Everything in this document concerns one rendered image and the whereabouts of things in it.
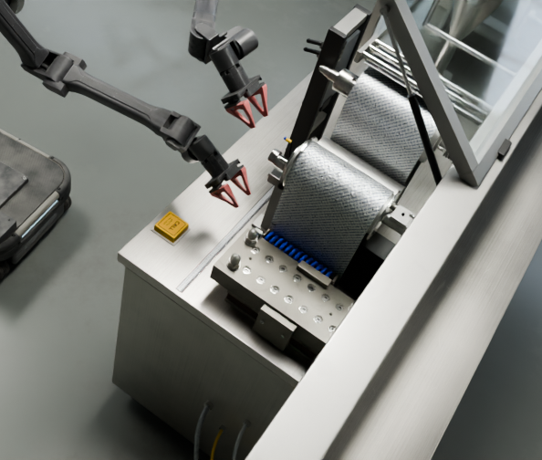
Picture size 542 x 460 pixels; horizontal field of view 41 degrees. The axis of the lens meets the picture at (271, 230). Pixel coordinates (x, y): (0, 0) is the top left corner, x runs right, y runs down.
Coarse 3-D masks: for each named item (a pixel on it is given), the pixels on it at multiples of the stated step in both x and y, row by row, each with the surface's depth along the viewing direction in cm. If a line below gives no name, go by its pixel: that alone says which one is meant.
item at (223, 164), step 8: (216, 152) 188; (208, 160) 187; (216, 160) 188; (224, 160) 190; (208, 168) 188; (216, 168) 188; (224, 168) 188; (216, 176) 189; (224, 176) 188; (208, 184) 189
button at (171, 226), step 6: (168, 216) 202; (174, 216) 203; (162, 222) 201; (168, 222) 201; (174, 222) 202; (180, 222) 202; (156, 228) 200; (162, 228) 199; (168, 228) 200; (174, 228) 200; (180, 228) 201; (186, 228) 203; (162, 234) 200; (168, 234) 199; (174, 234) 199; (180, 234) 200; (174, 240) 200
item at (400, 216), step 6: (396, 210) 173; (402, 210) 174; (408, 210) 174; (390, 216) 172; (396, 216) 172; (402, 216) 172; (408, 216) 173; (396, 222) 172; (402, 222) 171; (408, 222) 172; (402, 228) 172
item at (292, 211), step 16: (288, 192) 181; (288, 208) 184; (304, 208) 181; (272, 224) 192; (288, 224) 188; (304, 224) 185; (320, 224) 181; (336, 224) 178; (288, 240) 193; (304, 240) 189; (320, 240) 185; (336, 240) 182; (352, 240) 179; (320, 256) 189; (336, 256) 186; (336, 272) 190
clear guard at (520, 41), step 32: (416, 0) 123; (448, 0) 131; (480, 0) 139; (512, 0) 149; (448, 32) 130; (480, 32) 138; (512, 32) 147; (448, 64) 129; (480, 64) 137; (512, 64) 146; (448, 96) 128; (480, 96) 136; (512, 96) 145; (480, 128) 135
